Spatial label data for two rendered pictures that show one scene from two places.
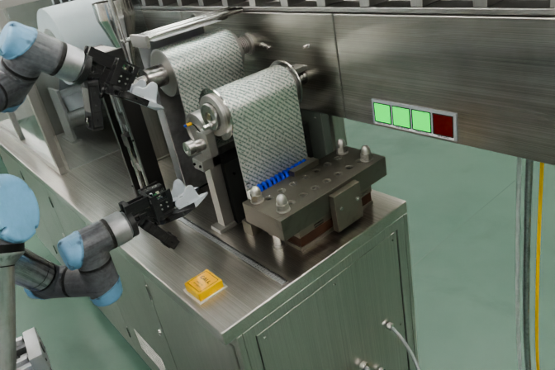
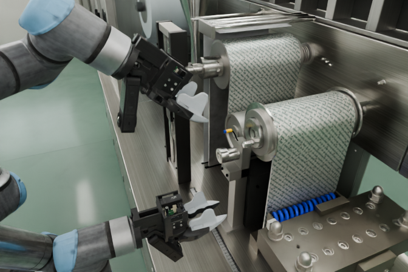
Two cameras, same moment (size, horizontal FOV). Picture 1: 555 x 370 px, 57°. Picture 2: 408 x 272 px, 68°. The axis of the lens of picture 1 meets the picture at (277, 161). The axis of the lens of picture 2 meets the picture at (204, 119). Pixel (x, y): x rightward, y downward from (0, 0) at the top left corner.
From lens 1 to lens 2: 0.66 m
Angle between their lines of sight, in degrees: 13
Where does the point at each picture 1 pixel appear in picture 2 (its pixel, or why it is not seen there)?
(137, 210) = (147, 224)
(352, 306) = not seen: outside the picture
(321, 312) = not seen: outside the picture
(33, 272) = (22, 263)
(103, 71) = (150, 70)
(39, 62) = (67, 46)
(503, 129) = not seen: outside the picture
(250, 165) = (278, 191)
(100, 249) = (94, 261)
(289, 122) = (333, 156)
